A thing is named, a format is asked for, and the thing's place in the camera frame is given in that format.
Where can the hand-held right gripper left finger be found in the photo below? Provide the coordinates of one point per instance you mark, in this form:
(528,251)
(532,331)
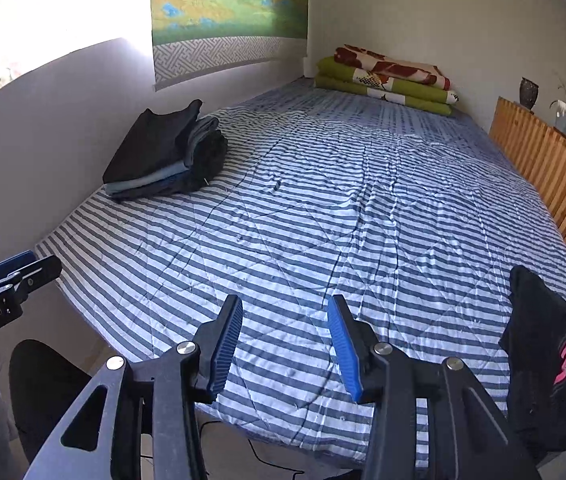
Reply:
(223,345)

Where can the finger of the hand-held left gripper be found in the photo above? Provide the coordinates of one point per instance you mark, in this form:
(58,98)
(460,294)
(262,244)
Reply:
(13,262)
(40,272)

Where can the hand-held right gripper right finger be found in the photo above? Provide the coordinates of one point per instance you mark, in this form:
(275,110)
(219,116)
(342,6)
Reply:
(345,350)

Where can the blue white striped bed quilt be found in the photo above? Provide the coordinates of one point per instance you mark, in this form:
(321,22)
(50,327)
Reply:
(363,210)

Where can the dark folded garment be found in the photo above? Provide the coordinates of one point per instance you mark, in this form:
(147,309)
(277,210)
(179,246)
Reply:
(210,165)

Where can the black cloth with pink mark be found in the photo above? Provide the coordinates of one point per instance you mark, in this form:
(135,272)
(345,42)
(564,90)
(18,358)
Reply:
(538,335)

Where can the green floral folded blanket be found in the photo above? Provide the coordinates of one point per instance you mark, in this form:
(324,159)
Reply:
(343,67)

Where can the dark ceramic vase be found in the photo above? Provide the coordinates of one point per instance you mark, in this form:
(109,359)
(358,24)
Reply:
(529,92)

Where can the wooden slatted bed rail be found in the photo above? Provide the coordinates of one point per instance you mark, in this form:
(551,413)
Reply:
(538,160)

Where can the patterned wall hanging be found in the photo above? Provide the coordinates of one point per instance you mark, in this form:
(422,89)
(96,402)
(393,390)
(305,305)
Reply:
(223,10)

